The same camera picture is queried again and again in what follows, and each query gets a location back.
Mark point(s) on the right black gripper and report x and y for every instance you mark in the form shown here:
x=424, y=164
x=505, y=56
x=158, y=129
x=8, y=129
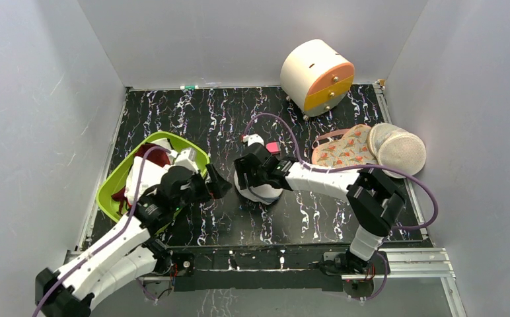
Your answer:
x=246, y=170

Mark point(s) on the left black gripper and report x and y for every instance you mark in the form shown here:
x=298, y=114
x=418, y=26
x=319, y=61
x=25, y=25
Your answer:
x=217, y=187

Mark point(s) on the white mesh laundry bag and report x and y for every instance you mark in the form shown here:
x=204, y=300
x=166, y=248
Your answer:
x=265, y=194

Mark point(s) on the white bra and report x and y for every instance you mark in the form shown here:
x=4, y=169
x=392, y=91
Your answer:
x=152, y=173

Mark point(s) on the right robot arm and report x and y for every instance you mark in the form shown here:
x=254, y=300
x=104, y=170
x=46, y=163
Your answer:
x=374, y=199

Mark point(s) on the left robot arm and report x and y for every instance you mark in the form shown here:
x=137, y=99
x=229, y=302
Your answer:
x=128, y=251

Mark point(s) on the floral mesh laundry pouch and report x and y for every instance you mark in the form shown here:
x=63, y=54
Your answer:
x=343, y=147

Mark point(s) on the beige mesh laundry bag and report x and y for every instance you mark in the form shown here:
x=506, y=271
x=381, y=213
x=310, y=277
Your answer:
x=397, y=148

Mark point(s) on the pink eraser block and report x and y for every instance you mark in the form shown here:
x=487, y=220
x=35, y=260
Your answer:
x=274, y=148

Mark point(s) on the dark red garment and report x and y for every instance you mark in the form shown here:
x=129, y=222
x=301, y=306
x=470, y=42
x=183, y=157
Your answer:
x=118, y=195

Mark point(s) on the white garment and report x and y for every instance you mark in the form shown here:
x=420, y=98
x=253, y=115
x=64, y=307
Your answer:
x=166, y=144

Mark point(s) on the green plastic basket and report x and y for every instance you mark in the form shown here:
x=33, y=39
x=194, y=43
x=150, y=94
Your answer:
x=103, y=199

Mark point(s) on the round white drawer cabinet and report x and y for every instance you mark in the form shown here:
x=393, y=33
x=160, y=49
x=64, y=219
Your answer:
x=315, y=77

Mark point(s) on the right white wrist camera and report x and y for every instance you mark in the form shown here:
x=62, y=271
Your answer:
x=252, y=139

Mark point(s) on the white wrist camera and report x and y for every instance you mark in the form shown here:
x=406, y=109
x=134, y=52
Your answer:
x=187, y=158
x=252, y=139

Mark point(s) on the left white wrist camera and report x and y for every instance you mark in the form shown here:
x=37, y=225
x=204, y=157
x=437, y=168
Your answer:
x=187, y=158

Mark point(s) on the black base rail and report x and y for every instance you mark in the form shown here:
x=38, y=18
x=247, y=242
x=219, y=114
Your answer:
x=297, y=266

